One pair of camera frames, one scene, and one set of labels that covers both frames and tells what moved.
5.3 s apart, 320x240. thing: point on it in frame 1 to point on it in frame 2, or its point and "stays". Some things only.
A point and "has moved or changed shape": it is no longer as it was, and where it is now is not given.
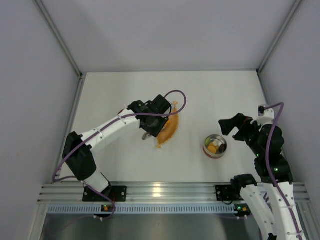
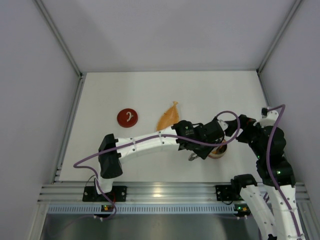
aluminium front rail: x=173 y=199 stays
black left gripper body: x=155 y=127 to x=200 y=152
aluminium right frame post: x=291 y=12 stays
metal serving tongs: x=145 y=135 has moved or changed shape
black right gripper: x=240 y=126 stays
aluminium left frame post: x=57 y=37 stays
